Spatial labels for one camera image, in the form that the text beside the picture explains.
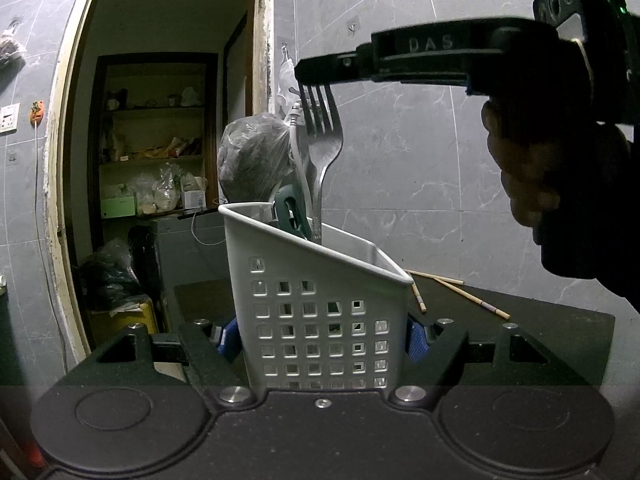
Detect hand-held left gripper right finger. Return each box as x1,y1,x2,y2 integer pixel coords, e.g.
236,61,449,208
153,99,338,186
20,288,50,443
387,317,581,408

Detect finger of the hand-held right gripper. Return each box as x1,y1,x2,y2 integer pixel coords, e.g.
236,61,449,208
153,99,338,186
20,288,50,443
294,17,538,87

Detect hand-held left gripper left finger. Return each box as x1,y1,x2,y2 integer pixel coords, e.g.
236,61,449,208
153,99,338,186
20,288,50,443
65,317,258,408

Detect white perforated utensil basket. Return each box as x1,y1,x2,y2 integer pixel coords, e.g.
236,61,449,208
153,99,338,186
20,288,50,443
218,201,416,392

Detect metal fork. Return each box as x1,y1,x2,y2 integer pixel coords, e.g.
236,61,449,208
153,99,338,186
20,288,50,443
298,84,345,247

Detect green-handled scissors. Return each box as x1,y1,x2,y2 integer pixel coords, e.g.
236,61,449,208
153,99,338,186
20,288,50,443
274,184,314,242

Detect person's right forearm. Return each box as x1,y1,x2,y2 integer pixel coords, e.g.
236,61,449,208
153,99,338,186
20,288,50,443
537,230,640,313

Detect person's right hand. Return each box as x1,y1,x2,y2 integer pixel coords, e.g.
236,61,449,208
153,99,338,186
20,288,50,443
480,97,636,266

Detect yellow box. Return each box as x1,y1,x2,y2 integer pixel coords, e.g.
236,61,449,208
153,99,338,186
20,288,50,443
89,296,159,337

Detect black plastic bag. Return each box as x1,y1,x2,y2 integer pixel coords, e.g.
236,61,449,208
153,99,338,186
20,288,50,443
79,236,147,312

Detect clear hanging plastic bag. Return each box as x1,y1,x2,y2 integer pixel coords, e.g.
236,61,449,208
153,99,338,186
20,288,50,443
276,41,302,107

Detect green box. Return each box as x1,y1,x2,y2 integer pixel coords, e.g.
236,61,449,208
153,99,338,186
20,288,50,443
101,195,137,219

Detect grey plastic bag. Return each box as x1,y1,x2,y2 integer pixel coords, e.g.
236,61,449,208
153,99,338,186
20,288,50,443
217,113,297,207

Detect wooden storage shelf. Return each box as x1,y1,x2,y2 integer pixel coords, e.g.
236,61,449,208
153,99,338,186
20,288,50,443
94,52,222,222

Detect hanging bag of dried goods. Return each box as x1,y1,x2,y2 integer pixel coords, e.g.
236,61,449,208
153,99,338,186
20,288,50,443
0,19,27,69

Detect white hose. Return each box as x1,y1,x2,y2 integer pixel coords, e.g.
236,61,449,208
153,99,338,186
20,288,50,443
288,101,314,222

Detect white wall cable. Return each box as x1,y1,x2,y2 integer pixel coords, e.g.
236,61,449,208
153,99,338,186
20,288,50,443
32,122,69,367

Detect door frame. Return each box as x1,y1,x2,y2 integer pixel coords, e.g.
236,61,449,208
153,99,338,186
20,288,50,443
42,0,274,357

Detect white wall switch panel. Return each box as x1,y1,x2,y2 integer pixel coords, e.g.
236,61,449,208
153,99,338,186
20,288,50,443
0,103,21,134

